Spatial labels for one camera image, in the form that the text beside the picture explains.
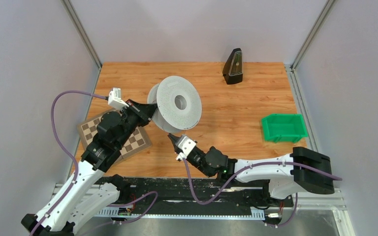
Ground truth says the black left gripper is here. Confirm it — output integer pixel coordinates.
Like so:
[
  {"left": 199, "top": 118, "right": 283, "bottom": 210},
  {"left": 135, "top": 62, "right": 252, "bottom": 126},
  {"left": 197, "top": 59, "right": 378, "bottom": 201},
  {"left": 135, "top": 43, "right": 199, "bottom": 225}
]
[{"left": 116, "top": 99, "right": 159, "bottom": 148}]

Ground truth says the white plastic cable spool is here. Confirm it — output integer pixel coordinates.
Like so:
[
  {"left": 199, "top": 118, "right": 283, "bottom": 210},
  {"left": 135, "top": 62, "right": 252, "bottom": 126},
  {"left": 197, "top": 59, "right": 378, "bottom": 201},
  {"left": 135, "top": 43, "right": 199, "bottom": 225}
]
[{"left": 147, "top": 75, "right": 202, "bottom": 133}]

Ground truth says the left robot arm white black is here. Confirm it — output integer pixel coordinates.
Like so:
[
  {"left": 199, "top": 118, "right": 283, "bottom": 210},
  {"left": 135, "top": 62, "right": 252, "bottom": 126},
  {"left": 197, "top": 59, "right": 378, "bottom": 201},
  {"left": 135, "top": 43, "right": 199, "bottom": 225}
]
[{"left": 21, "top": 99, "right": 158, "bottom": 236}]

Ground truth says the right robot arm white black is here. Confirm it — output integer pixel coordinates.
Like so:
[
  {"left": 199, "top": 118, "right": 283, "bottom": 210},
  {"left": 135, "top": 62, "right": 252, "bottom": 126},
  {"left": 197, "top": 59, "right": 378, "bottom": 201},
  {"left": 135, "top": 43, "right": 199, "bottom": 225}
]
[{"left": 167, "top": 133, "right": 342, "bottom": 205}]

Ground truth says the wooden chessboard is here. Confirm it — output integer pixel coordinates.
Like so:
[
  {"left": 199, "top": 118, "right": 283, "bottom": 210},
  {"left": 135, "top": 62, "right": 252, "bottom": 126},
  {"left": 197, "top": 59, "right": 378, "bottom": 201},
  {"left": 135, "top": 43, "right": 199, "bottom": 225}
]
[{"left": 76, "top": 109, "right": 152, "bottom": 163}]

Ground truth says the black metronome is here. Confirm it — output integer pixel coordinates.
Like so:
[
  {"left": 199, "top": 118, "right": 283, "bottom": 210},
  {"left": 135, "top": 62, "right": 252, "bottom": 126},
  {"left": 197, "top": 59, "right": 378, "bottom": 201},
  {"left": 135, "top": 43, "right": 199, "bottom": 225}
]
[{"left": 222, "top": 48, "right": 243, "bottom": 85}]

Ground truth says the green plastic bin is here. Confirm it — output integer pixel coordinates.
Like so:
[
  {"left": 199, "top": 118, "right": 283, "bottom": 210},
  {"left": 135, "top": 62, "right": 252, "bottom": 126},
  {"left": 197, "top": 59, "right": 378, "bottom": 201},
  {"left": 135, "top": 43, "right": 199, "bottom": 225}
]
[{"left": 261, "top": 114, "right": 309, "bottom": 143}]

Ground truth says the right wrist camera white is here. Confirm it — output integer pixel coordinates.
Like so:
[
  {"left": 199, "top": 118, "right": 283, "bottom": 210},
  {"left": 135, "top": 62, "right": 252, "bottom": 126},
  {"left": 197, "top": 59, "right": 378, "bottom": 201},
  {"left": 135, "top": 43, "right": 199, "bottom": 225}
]
[{"left": 175, "top": 134, "right": 196, "bottom": 161}]

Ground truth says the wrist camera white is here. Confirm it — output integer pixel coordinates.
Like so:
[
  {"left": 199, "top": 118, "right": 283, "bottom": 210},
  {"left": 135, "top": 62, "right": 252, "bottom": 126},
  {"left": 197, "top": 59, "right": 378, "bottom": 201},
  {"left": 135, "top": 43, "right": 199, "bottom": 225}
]
[
  {"left": 108, "top": 88, "right": 129, "bottom": 110},
  {"left": 175, "top": 134, "right": 196, "bottom": 161}
]

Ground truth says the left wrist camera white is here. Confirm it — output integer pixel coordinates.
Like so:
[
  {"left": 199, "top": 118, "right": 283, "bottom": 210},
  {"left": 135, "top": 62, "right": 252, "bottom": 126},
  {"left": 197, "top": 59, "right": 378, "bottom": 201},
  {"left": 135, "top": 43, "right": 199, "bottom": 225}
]
[{"left": 108, "top": 88, "right": 129, "bottom": 110}]

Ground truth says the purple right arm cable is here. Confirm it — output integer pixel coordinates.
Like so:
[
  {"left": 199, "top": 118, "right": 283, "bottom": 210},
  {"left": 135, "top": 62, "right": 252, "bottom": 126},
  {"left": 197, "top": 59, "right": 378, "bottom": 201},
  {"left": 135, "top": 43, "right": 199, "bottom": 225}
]
[{"left": 182, "top": 158, "right": 343, "bottom": 206}]

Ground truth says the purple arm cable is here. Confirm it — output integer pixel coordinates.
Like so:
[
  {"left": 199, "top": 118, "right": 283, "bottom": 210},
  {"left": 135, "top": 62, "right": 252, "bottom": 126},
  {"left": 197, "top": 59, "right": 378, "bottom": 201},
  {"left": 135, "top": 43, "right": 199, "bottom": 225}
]
[
  {"left": 29, "top": 90, "right": 110, "bottom": 236},
  {"left": 182, "top": 158, "right": 343, "bottom": 206}
]

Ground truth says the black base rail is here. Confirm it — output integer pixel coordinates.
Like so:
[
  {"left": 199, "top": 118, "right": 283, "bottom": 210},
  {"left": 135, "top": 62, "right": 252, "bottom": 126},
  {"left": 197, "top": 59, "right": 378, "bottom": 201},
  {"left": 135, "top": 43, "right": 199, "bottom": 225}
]
[{"left": 97, "top": 177, "right": 294, "bottom": 220}]

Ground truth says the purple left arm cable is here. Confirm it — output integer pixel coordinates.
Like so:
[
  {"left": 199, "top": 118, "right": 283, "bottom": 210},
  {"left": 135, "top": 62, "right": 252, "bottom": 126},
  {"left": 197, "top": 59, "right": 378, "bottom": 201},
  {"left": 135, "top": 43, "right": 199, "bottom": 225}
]
[{"left": 29, "top": 90, "right": 110, "bottom": 236}]

